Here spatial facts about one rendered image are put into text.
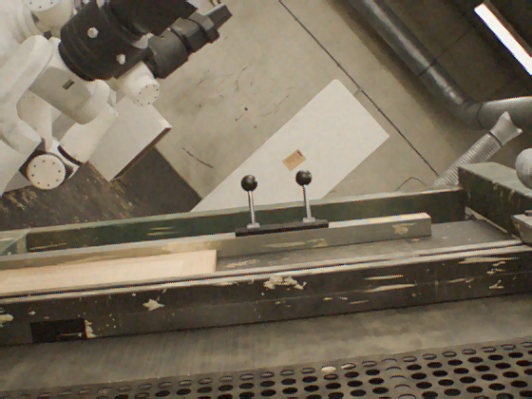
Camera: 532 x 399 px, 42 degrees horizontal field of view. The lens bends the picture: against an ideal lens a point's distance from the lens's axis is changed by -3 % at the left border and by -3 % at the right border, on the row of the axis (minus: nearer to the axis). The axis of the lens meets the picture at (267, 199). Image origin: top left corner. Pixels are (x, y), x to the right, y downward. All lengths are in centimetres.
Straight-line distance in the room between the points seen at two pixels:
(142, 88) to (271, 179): 376
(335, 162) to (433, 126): 469
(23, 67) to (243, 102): 872
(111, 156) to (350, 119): 240
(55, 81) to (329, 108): 433
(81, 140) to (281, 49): 817
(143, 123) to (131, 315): 542
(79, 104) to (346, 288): 48
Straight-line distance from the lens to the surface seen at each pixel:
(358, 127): 517
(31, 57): 90
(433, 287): 111
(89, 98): 92
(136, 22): 86
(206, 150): 962
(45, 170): 150
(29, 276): 151
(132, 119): 649
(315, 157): 515
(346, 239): 151
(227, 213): 173
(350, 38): 965
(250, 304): 108
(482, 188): 167
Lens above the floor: 157
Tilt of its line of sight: 5 degrees down
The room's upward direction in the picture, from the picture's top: 48 degrees clockwise
